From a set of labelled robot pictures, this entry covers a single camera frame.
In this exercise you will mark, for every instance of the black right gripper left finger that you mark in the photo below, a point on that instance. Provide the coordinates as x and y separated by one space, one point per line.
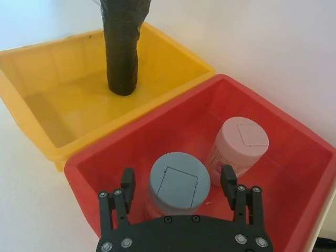
115 207

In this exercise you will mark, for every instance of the dark object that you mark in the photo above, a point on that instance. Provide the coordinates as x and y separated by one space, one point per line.
325 245

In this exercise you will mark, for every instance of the yellow plastic bin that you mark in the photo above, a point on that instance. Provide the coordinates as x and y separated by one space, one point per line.
78 99

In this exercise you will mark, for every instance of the jar with pink lid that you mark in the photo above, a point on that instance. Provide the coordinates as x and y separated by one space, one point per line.
244 139

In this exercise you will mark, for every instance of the black wrapped cylinder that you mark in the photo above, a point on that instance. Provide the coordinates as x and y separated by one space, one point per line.
122 52

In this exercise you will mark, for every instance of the jar with grey lid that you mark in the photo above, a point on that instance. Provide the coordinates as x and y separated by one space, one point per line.
179 181

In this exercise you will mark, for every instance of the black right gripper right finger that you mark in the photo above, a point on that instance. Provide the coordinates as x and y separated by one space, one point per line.
245 204

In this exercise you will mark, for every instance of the red plastic bin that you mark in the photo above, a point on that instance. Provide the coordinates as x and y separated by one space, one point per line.
288 170

